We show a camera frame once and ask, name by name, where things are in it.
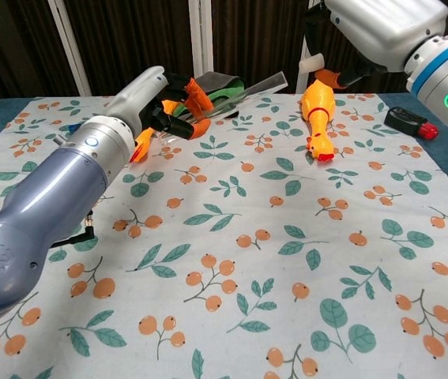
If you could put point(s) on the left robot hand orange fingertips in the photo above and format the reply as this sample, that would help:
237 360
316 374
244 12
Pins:
140 94

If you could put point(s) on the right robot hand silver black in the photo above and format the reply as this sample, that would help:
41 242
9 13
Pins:
385 27

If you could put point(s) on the small white cylinder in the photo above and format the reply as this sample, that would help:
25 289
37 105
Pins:
312 63

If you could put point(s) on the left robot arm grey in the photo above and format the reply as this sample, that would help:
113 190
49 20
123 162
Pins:
50 205

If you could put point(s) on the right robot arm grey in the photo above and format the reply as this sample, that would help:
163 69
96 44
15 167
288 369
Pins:
445 79

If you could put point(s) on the yellow rubber chicken toy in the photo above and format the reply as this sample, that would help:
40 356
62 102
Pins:
142 148
317 106

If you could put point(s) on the dark pleated curtain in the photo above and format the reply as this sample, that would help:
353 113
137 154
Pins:
129 35

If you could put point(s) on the grey and green cloth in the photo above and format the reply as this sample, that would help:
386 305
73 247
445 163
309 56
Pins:
217 81

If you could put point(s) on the black device with red cap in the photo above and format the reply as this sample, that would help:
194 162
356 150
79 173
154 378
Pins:
403 118

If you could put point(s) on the floral print tablecloth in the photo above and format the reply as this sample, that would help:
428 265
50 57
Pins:
247 245

